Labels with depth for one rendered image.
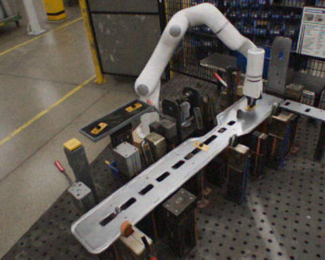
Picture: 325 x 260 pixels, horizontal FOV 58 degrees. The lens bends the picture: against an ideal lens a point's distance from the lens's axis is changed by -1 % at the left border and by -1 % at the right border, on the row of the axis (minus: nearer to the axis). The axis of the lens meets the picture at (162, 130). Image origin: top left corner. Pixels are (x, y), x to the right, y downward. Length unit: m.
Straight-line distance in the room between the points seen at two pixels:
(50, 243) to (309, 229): 1.24
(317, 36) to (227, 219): 1.24
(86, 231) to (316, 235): 1.02
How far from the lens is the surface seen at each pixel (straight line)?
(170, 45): 1.61
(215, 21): 1.57
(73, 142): 1.38
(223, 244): 1.47
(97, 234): 1.19
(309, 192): 1.76
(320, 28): 2.10
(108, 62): 4.51
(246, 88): 1.74
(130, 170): 1.35
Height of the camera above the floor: 1.92
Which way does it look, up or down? 35 degrees down
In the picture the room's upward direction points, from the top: 6 degrees counter-clockwise
